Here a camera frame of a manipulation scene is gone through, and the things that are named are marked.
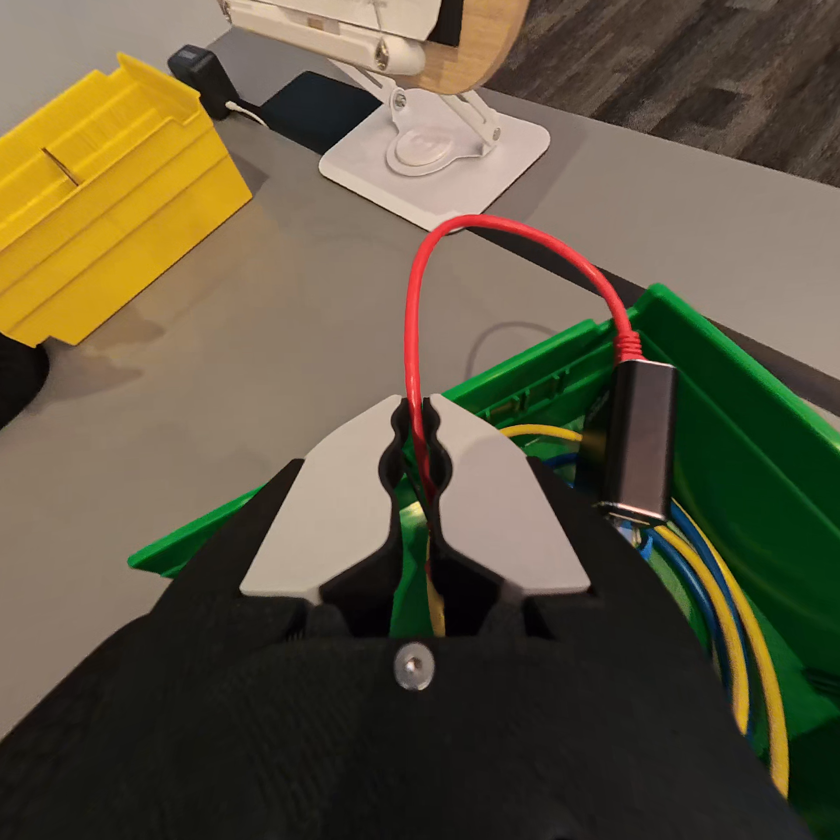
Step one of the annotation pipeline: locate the red ethernet cable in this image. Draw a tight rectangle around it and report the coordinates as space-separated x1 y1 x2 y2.
405 214 657 580

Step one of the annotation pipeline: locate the black charger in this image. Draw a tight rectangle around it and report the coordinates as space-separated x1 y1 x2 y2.
167 45 232 120

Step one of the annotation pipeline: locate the yellow plastic bin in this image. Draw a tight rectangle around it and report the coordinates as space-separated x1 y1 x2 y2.
0 52 253 347

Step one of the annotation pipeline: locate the white charging cable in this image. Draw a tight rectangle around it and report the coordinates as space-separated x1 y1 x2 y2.
225 98 271 130

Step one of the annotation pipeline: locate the yellow ethernet cable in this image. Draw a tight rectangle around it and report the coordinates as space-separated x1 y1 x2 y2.
425 424 790 800

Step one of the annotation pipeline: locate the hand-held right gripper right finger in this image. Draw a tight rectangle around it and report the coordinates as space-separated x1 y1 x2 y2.
424 394 593 599

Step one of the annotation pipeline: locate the thin black yellow-bin divider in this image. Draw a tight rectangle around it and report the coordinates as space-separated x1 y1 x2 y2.
41 147 84 187

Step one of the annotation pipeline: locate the green plastic bin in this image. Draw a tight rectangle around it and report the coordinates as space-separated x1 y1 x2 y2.
126 282 840 840

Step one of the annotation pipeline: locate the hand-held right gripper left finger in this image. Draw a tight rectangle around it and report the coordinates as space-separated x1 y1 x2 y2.
238 394 408 608

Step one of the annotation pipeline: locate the black textured pad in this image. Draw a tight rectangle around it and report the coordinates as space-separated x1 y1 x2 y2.
0 333 51 431

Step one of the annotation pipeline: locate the blue ethernet cable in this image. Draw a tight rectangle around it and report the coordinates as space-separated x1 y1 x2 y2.
538 453 752 736

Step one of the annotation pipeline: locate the dark flat phone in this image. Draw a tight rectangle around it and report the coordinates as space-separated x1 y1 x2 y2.
259 71 383 155

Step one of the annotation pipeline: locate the black ethernet coupler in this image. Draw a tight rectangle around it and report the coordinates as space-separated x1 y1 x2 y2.
594 357 680 526

